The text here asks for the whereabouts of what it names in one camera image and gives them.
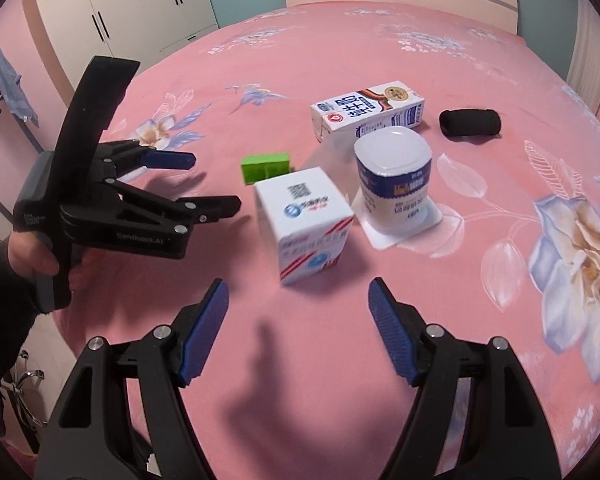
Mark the chrome metal frame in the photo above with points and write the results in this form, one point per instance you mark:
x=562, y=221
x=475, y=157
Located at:
x=25, y=390

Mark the beige curtain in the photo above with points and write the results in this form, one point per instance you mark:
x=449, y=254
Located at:
x=595, y=60

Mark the cream wardrobe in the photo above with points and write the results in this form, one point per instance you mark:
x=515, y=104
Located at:
x=130, y=0

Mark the white blue milk carton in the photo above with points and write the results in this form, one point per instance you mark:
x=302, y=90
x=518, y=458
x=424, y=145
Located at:
x=360, y=110

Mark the white yogurt cup blue label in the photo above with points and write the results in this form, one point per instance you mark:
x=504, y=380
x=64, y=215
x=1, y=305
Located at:
x=395, y=180

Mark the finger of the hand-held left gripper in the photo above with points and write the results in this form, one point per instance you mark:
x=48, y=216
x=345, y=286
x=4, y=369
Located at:
x=172, y=160
x=220, y=207

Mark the blue hanging cloth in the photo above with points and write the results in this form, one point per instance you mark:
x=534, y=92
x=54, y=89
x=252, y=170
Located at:
x=7, y=80

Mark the translucent plastic cup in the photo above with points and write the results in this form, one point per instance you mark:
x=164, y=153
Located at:
x=300, y=210

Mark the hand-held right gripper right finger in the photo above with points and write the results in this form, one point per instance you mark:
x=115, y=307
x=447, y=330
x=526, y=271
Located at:
x=392, y=335

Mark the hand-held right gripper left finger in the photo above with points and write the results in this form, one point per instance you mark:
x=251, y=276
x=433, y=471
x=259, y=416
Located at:
x=205, y=332

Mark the green plastic block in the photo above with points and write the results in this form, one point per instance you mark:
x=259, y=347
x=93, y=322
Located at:
x=262, y=165

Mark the black foam roll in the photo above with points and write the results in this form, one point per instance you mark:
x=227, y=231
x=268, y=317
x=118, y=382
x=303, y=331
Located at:
x=470, y=122

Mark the person's left hand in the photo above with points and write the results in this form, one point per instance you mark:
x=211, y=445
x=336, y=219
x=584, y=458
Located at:
x=30, y=255

